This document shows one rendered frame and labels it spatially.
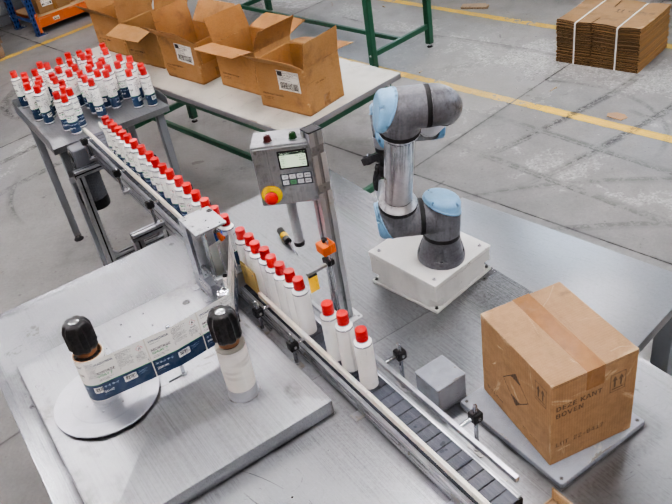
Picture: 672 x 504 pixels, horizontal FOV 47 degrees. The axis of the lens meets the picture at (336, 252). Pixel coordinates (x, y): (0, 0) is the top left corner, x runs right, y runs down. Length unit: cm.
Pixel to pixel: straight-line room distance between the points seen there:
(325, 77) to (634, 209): 180
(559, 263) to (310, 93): 171
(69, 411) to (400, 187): 114
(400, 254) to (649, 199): 228
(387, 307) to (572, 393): 82
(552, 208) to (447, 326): 212
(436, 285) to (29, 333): 139
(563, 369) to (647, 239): 242
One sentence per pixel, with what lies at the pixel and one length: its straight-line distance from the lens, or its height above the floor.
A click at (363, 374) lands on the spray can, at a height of 94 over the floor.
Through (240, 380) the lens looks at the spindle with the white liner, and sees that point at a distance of 215.
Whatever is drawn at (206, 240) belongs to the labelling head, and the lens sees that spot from 248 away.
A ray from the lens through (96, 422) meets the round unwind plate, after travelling 230.
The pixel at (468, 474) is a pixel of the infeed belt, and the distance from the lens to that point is 195.
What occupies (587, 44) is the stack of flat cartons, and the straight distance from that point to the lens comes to 606.
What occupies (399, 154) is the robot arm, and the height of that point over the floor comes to 139.
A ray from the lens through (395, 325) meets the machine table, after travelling 241.
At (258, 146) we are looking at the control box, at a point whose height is 147.
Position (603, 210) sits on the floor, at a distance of 441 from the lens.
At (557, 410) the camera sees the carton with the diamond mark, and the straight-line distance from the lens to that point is 187.
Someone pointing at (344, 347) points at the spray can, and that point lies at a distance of 214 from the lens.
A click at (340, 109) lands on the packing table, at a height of 77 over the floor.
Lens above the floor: 241
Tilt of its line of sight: 35 degrees down
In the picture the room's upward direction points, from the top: 10 degrees counter-clockwise
